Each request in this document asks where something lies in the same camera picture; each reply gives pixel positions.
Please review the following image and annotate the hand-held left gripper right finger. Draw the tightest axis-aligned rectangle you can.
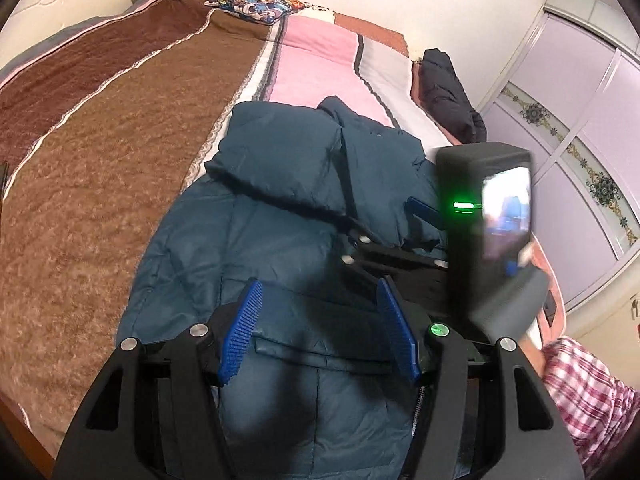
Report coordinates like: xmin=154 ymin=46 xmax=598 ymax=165
xmin=376 ymin=276 xmax=586 ymax=480

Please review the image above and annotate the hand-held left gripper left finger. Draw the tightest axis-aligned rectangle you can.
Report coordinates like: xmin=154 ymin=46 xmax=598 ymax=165
xmin=52 ymin=279 xmax=265 ymax=480

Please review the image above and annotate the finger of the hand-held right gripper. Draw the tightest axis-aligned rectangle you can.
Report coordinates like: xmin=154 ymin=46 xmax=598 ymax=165
xmin=340 ymin=214 xmax=451 ymax=273
xmin=405 ymin=196 xmax=443 ymax=231

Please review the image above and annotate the teal puffer jacket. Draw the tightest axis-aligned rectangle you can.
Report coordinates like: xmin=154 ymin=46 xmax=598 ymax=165
xmin=117 ymin=95 xmax=482 ymax=480

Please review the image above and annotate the person's right forearm plaid sleeve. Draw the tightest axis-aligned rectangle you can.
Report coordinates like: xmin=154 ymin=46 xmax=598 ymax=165
xmin=520 ymin=332 xmax=640 ymax=478

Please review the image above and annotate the dark puffer jacket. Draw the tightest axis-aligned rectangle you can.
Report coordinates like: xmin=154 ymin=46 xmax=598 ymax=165
xmin=417 ymin=49 xmax=488 ymax=144

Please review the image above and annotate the striped fleece blanket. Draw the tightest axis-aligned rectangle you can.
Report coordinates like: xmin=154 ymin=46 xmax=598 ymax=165
xmin=0 ymin=0 xmax=568 ymax=443

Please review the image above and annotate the white printed cloth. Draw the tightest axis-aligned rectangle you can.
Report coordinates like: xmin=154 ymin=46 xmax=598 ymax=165
xmin=300 ymin=2 xmax=337 ymax=24

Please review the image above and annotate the colourful cartoon print pillow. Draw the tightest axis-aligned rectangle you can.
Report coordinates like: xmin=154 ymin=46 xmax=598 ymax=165
xmin=204 ymin=0 xmax=307 ymax=26

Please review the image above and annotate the brown bed side rail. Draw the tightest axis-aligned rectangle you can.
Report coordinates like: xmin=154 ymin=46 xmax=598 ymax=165
xmin=0 ymin=390 xmax=56 ymax=466

